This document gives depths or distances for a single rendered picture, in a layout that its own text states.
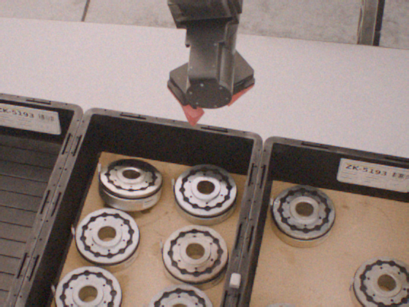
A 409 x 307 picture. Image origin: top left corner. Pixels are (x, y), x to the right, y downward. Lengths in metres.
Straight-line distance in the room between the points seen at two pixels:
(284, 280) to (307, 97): 0.52
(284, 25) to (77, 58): 1.21
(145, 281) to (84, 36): 0.70
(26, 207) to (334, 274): 0.52
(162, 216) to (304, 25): 1.60
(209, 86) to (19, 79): 0.83
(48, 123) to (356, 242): 0.55
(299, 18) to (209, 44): 1.90
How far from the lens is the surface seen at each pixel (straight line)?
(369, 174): 1.40
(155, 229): 1.38
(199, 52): 1.02
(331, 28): 2.90
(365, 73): 1.81
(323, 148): 1.38
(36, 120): 1.47
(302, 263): 1.36
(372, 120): 1.72
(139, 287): 1.33
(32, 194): 1.45
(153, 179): 1.39
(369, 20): 1.99
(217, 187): 1.38
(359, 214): 1.43
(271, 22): 2.90
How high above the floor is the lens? 2.00
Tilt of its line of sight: 54 degrees down
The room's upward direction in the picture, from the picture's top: 3 degrees counter-clockwise
